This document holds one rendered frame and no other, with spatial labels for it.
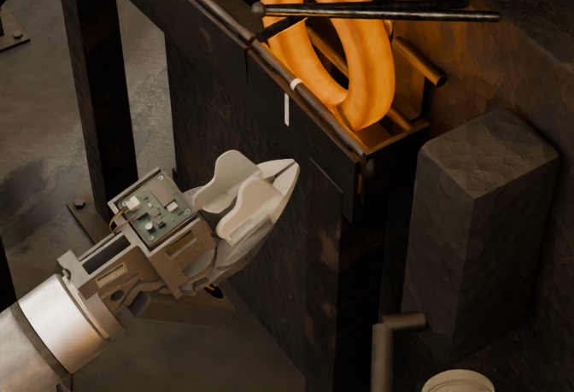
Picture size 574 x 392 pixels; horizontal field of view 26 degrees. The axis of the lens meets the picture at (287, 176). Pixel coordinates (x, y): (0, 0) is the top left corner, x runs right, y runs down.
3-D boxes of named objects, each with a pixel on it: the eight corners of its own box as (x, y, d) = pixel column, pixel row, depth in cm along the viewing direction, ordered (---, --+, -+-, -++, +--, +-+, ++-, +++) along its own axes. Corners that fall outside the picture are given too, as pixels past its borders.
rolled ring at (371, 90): (374, 23, 107) (404, 9, 109) (256, -79, 118) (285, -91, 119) (364, 172, 121) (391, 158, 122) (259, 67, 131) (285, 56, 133)
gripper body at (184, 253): (209, 216, 98) (84, 307, 97) (241, 268, 105) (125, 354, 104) (162, 158, 103) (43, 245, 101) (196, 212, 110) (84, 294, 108)
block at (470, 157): (480, 271, 125) (512, 94, 107) (533, 324, 120) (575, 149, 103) (395, 318, 121) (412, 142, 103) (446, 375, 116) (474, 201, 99)
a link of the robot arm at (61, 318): (83, 387, 103) (41, 321, 108) (128, 353, 104) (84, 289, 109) (46, 348, 97) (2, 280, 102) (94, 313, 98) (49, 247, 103)
